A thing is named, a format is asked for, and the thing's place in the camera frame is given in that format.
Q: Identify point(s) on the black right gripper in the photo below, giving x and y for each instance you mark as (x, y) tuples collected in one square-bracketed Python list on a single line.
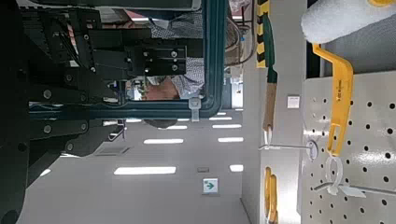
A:
[(155, 60)]

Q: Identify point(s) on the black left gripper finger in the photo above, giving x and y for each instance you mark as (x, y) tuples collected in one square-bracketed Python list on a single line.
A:
[(62, 90), (62, 130)]

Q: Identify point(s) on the green metal frame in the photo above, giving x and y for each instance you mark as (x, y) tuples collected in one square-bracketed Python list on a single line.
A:
[(214, 62)]

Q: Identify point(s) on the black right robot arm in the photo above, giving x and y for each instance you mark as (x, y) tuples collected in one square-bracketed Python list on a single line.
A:
[(56, 37)]

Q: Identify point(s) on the person in checkered shirt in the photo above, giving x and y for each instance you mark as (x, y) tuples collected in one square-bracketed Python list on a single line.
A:
[(194, 77)]

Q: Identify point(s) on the long ceiling light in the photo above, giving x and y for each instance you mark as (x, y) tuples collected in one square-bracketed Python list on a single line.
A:
[(45, 172), (230, 139), (163, 141), (226, 126), (236, 168), (144, 170), (172, 127)]

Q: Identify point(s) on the grey ceiling vent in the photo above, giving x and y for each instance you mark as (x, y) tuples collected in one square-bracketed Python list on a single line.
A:
[(112, 151)]

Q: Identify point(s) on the white zip tie tag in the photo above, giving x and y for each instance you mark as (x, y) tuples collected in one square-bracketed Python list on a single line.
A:
[(195, 109)]

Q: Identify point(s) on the yellow black hazard tape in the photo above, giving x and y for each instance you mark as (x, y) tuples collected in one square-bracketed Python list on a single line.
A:
[(261, 46)]

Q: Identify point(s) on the small grey ceiling plate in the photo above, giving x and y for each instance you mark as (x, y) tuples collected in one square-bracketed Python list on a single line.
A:
[(203, 169)]

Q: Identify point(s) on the green arrow exit sign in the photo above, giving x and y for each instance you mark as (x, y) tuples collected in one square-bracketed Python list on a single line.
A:
[(210, 186)]

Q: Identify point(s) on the small white label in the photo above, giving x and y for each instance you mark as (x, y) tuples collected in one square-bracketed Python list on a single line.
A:
[(293, 101)]

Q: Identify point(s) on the metal peg hook round base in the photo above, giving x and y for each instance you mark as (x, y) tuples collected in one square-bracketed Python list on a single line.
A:
[(289, 146), (373, 188)]

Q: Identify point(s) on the white perforated pegboard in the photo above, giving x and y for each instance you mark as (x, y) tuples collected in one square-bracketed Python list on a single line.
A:
[(373, 140)]

